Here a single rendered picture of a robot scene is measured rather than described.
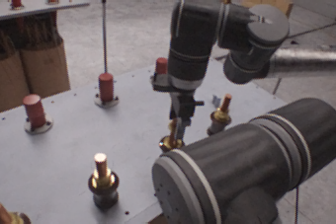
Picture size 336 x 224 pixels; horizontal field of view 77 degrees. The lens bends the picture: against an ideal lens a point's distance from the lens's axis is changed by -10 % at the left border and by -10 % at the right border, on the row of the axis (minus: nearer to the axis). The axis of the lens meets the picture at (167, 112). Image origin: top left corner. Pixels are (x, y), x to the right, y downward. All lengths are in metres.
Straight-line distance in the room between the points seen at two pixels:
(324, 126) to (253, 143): 0.16
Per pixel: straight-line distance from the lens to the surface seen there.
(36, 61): 2.28
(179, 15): 0.54
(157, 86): 0.62
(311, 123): 0.45
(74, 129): 1.02
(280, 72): 0.74
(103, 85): 1.07
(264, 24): 0.55
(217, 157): 0.33
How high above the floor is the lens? 2.06
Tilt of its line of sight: 39 degrees down
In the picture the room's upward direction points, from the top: 9 degrees clockwise
